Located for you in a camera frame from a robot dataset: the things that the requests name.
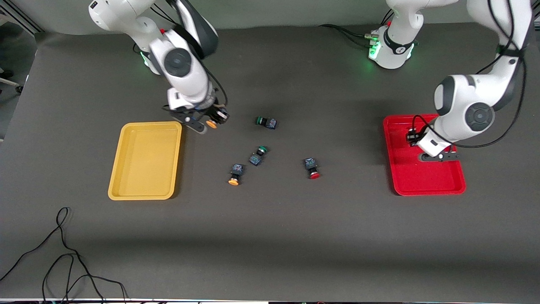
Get red plastic tray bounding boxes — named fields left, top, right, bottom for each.
left=383, top=114, right=467, bottom=196

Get yellow plastic tray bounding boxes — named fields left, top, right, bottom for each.
left=108, top=122, right=183, bottom=201

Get black chair base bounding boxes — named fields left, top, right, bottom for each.
left=0, top=68, right=24, bottom=94

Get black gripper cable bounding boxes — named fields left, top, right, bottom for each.
left=410, top=114, right=458, bottom=148
left=162, top=63, right=229, bottom=114

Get black arm base cables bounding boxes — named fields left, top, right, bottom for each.
left=132, top=3, right=178, bottom=54
left=318, top=9, right=395, bottom=48

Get aluminium frame rail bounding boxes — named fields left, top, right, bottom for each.
left=0, top=2, right=43, bottom=34

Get thin black loose cable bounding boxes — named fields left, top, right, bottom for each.
left=0, top=206, right=127, bottom=304

